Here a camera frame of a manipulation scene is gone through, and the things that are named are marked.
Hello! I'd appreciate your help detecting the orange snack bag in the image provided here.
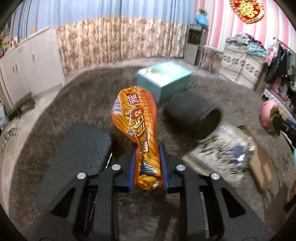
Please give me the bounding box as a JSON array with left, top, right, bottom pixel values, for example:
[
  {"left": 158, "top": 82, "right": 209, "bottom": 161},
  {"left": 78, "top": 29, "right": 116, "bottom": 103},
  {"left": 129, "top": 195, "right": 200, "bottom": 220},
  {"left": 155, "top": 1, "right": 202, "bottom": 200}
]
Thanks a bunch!
[{"left": 111, "top": 86, "right": 163, "bottom": 190}]

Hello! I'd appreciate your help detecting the brown paper ball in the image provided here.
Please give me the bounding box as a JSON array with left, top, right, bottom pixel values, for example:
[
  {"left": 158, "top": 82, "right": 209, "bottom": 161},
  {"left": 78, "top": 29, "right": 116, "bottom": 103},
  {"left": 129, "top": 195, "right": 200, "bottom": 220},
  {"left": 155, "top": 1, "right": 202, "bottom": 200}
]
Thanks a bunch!
[{"left": 270, "top": 105, "right": 287, "bottom": 136}]

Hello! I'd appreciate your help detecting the pink pig mug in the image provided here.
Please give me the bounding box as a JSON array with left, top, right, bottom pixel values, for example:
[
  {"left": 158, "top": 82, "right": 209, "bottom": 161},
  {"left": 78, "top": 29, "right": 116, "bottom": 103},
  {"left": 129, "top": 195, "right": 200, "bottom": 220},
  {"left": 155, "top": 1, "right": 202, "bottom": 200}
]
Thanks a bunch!
[{"left": 260, "top": 100, "right": 277, "bottom": 133}]

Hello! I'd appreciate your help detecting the tan phone case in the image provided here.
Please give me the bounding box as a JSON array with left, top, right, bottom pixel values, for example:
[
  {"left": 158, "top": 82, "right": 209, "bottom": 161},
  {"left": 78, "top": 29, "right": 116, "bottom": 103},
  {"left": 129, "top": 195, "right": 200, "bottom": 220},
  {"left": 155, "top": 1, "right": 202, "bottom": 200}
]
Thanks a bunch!
[{"left": 238, "top": 125, "right": 274, "bottom": 192}]

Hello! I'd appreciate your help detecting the clothes rack with garments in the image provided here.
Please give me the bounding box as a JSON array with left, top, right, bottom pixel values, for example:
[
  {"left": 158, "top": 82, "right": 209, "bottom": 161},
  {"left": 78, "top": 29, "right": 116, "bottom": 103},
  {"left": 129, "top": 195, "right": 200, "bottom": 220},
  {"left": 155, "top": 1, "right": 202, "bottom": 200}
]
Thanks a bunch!
[{"left": 262, "top": 37, "right": 295, "bottom": 102}]

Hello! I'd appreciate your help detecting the black cylindrical bin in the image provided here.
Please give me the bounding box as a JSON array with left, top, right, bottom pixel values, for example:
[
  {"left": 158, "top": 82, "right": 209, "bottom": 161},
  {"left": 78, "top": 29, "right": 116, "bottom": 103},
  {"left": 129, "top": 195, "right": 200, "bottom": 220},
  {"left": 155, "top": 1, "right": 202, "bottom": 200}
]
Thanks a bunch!
[{"left": 163, "top": 91, "right": 222, "bottom": 140}]

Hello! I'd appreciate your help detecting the patterned covered storage box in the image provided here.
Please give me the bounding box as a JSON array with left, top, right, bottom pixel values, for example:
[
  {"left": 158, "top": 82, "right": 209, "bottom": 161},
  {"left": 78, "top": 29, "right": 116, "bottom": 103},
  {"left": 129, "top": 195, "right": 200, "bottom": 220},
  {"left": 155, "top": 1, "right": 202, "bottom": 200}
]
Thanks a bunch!
[{"left": 218, "top": 43, "right": 265, "bottom": 90}]

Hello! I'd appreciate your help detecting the pile of folded clothes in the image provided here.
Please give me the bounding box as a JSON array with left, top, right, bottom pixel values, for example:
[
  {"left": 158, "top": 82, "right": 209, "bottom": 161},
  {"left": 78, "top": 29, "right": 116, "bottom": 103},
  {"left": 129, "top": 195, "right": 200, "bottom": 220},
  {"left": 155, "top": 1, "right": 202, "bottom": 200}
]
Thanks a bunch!
[{"left": 226, "top": 33, "right": 267, "bottom": 58}]

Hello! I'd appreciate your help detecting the teal cardboard box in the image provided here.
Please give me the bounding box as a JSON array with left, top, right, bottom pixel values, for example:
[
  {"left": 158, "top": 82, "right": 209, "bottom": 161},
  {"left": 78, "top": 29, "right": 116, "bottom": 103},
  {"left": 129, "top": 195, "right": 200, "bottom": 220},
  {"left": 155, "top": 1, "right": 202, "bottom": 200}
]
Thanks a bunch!
[{"left": 137, "top": 61, "right": 192, "bottom": 103}]

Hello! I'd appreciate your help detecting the brown shaggy carpet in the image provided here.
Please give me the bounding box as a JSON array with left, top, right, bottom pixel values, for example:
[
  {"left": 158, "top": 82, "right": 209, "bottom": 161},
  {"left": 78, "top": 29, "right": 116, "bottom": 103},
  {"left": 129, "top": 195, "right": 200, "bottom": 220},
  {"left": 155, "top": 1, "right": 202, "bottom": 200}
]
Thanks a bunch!
[{"left": 9, "top": 67, "right": 295, "bottom": 240}]

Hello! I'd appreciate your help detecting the small metal side table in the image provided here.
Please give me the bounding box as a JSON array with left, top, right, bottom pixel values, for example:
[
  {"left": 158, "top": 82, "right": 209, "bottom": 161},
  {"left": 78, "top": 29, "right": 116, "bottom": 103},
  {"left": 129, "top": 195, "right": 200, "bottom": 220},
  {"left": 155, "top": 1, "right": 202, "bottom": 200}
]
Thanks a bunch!
[{"left": 197, "top": 45, "right": 224, "bottom": 74}]

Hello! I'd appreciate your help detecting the water dispenser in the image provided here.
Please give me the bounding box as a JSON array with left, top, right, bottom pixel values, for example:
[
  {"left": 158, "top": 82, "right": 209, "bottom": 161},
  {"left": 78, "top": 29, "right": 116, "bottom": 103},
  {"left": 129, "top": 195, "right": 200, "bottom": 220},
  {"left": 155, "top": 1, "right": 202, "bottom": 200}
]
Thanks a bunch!
[{"left": 184, "top": 24, "right": 208, "bottom": 66}]

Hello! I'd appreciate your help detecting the small wooden stool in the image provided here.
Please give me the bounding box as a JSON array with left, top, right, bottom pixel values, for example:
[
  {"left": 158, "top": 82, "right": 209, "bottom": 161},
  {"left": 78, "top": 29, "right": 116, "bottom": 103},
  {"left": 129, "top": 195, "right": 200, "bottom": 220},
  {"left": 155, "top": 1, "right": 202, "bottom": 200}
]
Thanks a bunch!
[{"left": 8, "top": 92, "right": 36, "bottom": 121}]

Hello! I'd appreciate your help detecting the blue bag with plant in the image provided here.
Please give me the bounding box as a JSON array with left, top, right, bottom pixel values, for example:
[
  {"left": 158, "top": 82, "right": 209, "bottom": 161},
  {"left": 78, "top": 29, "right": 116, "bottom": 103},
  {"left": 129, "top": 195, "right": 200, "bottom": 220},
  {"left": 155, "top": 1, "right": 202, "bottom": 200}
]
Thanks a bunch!
[{"left": 195, "top": 9, "right": 209, "bottom": 28}]

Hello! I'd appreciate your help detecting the white cabinet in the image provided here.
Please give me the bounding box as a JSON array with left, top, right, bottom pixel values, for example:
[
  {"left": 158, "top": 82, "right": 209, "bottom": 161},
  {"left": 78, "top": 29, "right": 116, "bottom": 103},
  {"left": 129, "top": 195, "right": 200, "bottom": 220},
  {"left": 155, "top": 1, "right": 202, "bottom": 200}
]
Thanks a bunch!
[{"left": 1, "top": 27, "right": 65, "bottom": 109}]

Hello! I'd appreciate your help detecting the blue floral curtain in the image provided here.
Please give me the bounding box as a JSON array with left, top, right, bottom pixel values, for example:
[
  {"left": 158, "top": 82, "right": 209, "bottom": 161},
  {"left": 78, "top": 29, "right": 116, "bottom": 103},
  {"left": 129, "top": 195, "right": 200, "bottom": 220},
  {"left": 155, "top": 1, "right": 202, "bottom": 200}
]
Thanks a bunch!
[{"left": 12, "top": 1, "right": 195, "bottom": 73}]

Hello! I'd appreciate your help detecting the red heart wall decoration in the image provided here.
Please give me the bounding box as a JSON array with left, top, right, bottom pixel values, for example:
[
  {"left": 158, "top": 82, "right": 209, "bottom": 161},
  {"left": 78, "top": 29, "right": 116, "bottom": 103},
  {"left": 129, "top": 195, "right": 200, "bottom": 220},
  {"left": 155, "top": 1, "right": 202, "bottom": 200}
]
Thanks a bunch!
[{"left": 229, "top": 0, "right": 265, "bottom": 24}]

